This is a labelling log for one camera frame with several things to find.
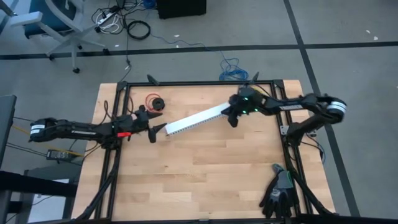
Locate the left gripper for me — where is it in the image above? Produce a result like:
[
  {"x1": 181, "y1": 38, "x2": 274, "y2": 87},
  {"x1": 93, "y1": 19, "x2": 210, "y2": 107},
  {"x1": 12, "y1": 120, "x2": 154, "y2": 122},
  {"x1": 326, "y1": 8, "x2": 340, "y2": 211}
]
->
[{"x1": 123, "y1": 105, "x2": 168, "y2": 144}]

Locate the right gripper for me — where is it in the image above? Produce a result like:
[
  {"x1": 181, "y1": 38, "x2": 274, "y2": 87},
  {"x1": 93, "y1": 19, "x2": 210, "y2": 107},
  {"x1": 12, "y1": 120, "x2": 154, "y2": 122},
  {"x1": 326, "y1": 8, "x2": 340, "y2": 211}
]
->
[{"x1": 224, "y1": 95, "x2": 265, "y2": 128}]

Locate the white duct cover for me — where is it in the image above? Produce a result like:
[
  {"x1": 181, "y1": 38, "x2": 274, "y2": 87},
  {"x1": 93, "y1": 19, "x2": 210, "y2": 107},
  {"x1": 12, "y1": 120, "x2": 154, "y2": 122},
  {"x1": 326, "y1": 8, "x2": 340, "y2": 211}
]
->
[{"x1": 164, "y1": 101, "x2": 233, "y2": 135}]

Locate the black grey work glove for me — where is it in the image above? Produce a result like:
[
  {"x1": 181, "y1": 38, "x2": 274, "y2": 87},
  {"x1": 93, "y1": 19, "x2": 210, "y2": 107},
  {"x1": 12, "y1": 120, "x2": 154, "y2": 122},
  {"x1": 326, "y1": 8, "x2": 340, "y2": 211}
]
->
[
  {"x1": 258, "y1": 185, "x2": 290, "y2": 220},
  {"x1": 271, "y1": 162, "x2": 301, "y2": 219}
]

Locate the black power adapter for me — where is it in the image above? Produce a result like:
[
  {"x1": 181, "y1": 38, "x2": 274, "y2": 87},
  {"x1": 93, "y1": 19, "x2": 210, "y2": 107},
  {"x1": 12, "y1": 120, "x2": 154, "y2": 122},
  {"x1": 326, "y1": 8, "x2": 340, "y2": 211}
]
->
[{"x1": 45, "y1": 149, "x2": 72, "y2": 162}]

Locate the white power strip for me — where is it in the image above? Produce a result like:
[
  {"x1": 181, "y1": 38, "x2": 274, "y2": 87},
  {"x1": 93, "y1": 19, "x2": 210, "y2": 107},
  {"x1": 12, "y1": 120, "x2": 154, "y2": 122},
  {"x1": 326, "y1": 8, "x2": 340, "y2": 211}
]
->
[{"x1": 95, "y1": 5, "x2": 121, "y2": 26}]

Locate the black equipment box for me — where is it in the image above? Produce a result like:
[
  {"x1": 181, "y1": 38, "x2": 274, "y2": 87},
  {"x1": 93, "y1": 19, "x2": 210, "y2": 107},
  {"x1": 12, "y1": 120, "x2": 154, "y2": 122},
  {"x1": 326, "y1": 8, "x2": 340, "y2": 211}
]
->
[{"x1": 155, "y1": 0, "x2": 208, "y2": 20}]

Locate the office chair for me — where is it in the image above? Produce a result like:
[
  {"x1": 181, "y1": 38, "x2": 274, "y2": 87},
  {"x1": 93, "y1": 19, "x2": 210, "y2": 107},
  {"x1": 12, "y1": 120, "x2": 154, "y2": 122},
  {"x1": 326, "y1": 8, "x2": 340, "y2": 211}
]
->
[{"x1": 8, "y1": 0, "x2": 110, "y2": 75}]

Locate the black bench beam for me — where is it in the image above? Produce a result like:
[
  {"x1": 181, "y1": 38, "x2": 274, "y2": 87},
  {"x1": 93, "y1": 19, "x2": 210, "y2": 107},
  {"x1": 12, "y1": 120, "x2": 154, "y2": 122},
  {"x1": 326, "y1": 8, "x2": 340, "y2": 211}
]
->
[{"x1": 0, "y1": 170, "x2": 78, "y2": 198}]

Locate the black spool red wire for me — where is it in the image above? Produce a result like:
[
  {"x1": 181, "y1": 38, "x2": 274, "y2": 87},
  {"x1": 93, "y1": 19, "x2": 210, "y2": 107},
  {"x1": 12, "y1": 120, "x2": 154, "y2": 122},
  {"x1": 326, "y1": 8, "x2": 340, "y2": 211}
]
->
[{"x1": 144, "y1": 92, "x2": 163, "y2": 113}]

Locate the blue coiled cable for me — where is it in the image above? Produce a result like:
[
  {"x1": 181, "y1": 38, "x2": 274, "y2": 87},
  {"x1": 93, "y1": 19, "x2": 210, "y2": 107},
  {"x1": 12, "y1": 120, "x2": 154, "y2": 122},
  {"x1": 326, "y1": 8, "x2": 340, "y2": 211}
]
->
[{"x1": 150, "y1": 32, "x2": 250, "y2": 82}]

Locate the black frame clamp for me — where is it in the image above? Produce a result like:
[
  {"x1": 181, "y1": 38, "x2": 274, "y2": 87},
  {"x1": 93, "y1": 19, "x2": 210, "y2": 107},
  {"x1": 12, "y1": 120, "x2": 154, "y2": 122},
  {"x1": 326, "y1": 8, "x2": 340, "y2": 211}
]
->
[
  {"x1": 248, "y1": 71, "x2": 260, "y2": 86},
  {"x1": 146, "y1": 73, "x2": 160, "y2": 86}
]

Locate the black aluminium frame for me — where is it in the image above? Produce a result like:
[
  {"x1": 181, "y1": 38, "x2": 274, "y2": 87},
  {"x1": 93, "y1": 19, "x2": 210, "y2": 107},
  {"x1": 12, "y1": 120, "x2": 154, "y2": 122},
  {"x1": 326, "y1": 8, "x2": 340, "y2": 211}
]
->
[{"x1": 70, "y1": 78, "x2": 341, "y2": 224}]

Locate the black hanging cable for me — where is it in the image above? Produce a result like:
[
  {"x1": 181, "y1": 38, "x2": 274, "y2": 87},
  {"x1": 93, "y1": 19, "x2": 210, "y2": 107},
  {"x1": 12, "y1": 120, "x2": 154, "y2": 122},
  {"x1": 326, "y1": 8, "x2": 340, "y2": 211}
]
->
[{"x1": 119, "y1": 17, "x2": 133, "y2": 83}]

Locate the black sleeved cable bundle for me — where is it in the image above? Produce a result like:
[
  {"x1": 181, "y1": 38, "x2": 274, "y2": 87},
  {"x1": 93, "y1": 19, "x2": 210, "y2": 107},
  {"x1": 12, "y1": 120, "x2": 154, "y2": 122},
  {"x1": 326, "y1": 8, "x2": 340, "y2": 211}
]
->
[
  {"x1": 287, "y1": 149, "x2": 340, "y2": 217},
  {"x1": 74, "y1": 149, "x2": 121, "y2": 222}
]

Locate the black coiled cable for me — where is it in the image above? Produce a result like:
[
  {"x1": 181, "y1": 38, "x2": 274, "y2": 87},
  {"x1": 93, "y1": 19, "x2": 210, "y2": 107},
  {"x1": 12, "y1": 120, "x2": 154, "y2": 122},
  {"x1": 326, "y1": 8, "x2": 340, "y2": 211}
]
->
[{"x1": 126, "y1": 19, "x2": 152, "y2": 41}]

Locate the white coiled cable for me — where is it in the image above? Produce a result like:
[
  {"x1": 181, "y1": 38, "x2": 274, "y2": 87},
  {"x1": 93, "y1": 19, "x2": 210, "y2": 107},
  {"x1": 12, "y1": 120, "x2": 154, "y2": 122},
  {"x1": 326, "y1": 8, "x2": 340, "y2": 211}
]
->
[{"x1": 98, "y1": 14, "x2": 121, "y2": 34}]

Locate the yellow floor cable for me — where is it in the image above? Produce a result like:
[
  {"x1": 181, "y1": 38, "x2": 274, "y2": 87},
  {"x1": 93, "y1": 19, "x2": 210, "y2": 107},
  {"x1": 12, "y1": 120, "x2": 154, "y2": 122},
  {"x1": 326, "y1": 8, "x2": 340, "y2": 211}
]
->
[{"x1": 11, "y1": 124, "x2": 85, "y2": 157}]

